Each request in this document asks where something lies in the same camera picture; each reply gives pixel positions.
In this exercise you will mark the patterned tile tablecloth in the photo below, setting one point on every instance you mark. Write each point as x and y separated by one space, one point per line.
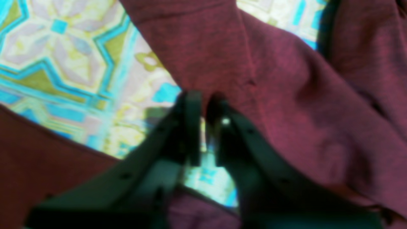
77 79

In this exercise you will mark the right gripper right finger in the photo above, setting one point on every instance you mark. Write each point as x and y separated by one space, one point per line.
271 193

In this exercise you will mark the maroon t-shirt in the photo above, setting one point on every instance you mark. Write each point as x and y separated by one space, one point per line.
341 121

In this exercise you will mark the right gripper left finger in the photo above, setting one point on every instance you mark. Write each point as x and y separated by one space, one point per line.
136 192

